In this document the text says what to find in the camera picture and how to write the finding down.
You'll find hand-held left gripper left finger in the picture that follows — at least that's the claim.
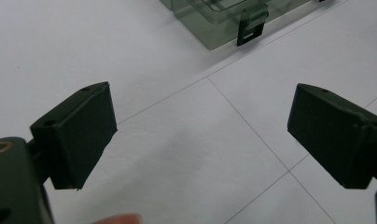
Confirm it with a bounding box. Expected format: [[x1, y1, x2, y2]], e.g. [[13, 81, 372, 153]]
[[30, 81, 119, 190]]

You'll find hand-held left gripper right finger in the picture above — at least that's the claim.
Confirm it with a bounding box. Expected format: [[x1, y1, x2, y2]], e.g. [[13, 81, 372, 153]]
[[286, 82, 377, 190]]

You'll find clear grey plastic storage box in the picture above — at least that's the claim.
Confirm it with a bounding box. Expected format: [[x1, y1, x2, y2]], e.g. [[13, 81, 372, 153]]
[[160, 0, 312, 50]]

